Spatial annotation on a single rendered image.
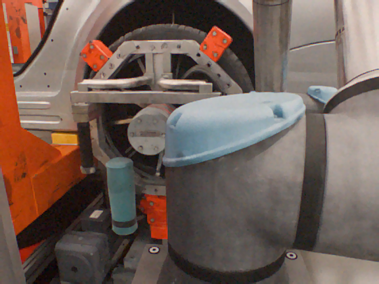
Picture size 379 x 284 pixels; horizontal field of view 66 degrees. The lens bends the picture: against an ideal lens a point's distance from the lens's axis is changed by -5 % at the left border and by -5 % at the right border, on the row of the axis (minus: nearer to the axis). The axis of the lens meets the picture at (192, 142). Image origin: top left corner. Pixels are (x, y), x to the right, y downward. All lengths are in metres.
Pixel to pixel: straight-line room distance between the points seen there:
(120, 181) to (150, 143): 0.18
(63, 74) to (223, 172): 1.23
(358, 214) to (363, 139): 0.05
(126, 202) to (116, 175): 0.10
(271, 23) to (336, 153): 0.42
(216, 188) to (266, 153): 0.04
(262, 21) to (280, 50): 0.08
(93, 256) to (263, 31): 0.95
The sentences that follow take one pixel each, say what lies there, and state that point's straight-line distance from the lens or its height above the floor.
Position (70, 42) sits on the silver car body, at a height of 1.13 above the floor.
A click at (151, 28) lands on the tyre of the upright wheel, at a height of 1.16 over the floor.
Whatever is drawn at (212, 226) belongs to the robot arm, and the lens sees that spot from 0.24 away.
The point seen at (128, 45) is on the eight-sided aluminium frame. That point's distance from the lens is 1.03.
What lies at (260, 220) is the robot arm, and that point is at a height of 0.97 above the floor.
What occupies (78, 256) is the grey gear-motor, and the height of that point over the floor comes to 0.38.
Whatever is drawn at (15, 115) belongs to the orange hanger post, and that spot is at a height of 0.90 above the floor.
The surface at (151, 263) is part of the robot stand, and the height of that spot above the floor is 0.82.
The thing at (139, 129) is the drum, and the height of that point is 0.87.
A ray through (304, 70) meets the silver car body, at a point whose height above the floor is 1.02.
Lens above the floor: 1.09
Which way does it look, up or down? 17 degrees down
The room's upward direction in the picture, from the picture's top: straight up
